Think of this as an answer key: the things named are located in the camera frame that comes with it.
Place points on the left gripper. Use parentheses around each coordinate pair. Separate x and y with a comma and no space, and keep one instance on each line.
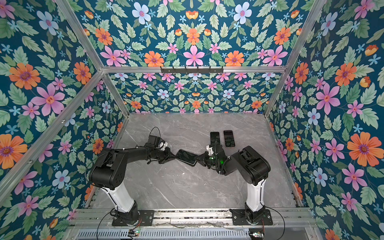
(168,157)

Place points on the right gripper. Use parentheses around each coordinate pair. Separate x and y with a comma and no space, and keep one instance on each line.
(203,161)

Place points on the black phone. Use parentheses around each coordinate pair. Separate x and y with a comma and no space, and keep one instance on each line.
(214,139)
(229,138)
(186,157)

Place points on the pink phone case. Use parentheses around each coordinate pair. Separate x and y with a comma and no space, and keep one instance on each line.
(229,138)

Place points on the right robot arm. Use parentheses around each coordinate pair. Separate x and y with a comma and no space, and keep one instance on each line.
(252,166)

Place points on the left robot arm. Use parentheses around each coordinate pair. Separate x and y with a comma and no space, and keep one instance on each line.
(108,174)

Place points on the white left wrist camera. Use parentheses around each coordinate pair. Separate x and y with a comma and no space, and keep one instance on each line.
(163,146)

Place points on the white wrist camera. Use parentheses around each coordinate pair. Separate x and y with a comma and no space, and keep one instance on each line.
(210,150)
(163,146)

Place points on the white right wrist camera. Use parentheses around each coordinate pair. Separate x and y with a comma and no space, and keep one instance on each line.
(210,150)

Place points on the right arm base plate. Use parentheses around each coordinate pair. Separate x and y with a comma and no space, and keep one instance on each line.
(241,217)

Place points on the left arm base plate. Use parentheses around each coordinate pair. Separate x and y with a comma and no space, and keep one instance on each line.
(134,218)

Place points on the metal hook rail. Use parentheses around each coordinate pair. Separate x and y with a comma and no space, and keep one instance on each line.
(191,70)

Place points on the aluminium front rail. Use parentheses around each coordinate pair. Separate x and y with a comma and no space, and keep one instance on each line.
(224,217)

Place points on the white ventilated cable duct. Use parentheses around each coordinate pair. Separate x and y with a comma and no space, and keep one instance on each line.
(164,234)

